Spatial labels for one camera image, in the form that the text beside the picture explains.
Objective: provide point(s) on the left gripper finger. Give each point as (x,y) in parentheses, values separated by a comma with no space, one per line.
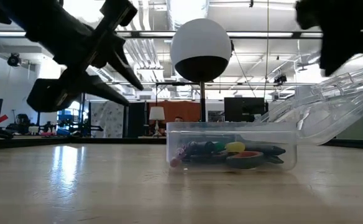
(121,62)
(57,93)

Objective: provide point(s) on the clear plastic supply box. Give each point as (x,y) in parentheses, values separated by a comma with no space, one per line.
(324,118)

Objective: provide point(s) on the black ceiling spotlight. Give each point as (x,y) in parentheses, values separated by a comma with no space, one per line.
(13,59)
(280,79)

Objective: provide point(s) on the white patterned partition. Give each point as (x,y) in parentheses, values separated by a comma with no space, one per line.
(107,119)

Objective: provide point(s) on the small white shade lamp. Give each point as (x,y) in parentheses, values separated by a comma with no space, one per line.
(156,113)

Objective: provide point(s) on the person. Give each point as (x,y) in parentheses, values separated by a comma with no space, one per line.
(178,119)

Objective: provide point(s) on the white globe table lamp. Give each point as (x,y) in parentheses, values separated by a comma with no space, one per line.
(200,46)

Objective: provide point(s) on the black monitor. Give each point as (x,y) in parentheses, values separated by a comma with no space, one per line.
(243,109)

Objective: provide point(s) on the black aluminium table frame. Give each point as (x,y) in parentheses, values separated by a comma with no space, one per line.
(76,141)

